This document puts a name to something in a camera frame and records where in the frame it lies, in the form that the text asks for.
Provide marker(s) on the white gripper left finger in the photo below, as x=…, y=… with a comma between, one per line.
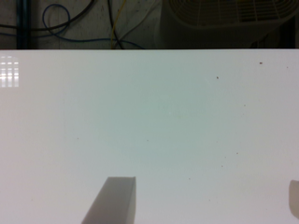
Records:
x=115, y=203

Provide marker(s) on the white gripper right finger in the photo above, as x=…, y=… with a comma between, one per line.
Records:
x=294, y=198

